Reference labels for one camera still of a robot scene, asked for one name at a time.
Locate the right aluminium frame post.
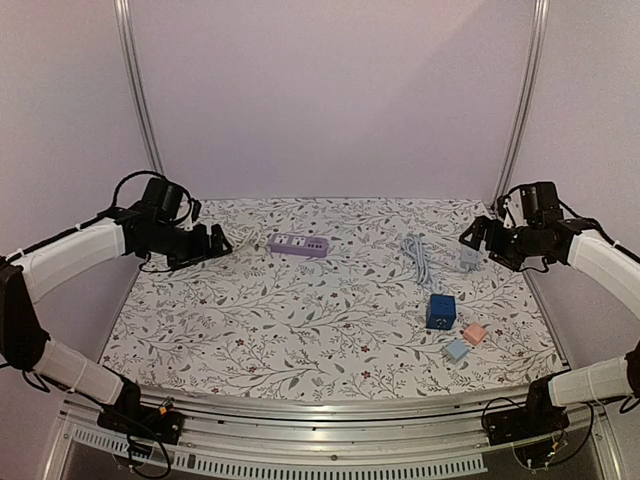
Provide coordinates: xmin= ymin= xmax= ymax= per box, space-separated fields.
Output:
xmin=492 ymin=0 xmax=550 ymax=204

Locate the front aluminium rail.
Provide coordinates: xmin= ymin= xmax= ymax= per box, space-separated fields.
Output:
xmin=43 ymin=387 xmax=624 ymax=479

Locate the floral patterned table mat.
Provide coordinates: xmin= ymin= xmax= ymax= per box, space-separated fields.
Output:
xmin=101 ymin=199 xmax=563 ymax=402

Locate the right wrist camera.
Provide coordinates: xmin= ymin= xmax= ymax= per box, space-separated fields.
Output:
xmin=495 ymin=194 xmax=518 ymax=229

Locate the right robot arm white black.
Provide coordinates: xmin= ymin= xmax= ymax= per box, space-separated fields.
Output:
xmin=459 ymin=181 xmax=639 ymax=436

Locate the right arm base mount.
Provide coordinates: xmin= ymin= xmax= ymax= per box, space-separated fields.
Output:
xmin=481 ymin=397 xmax=570 ymax=446

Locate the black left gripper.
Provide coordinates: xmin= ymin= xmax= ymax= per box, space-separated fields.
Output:
xmin=144 ymin=220 xmax=233 ymax=272

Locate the dark blue cube socket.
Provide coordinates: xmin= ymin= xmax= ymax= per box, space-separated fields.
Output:
xmin=426 ymin=294 xmax=457 ymax=330

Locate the aluminium frame post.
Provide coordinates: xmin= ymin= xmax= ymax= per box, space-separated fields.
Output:
xmin=492 ymin=0 xmax=550 ymax=204
xmin=114 ymin=0 xmax=164 ymax=174

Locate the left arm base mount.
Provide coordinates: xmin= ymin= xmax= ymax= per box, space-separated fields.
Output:
xmin=97 ymin=402 xmax=186 ymax=445

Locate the purple power strip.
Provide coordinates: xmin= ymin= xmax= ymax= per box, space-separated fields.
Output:
xmin=267 ymin=234 xmax=329 ymax=258

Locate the light blue charger plug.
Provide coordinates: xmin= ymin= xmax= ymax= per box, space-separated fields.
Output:
xmin=441 ymin=339 xmax=469 ymax=364

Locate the white coiled cable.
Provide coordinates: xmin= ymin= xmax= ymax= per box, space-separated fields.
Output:
xmin=225 ymin=227 xmax=271 ymax=252

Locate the light blue cable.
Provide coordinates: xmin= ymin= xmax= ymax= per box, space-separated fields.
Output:
xmin=400 ymin=234 xmax=464 ymax=291

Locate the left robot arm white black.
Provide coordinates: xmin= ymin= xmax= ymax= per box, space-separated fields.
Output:
xmin=1 ymin=170 xmax=233 ymax=434

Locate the pink charger cube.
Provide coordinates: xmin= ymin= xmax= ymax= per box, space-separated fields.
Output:
xmin=463 ymin=323 xmax=487 ymax=346

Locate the left aluminium frame post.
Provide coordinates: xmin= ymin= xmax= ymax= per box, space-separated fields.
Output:
xmin=114 ymin=0 xmax=164 ymax=174

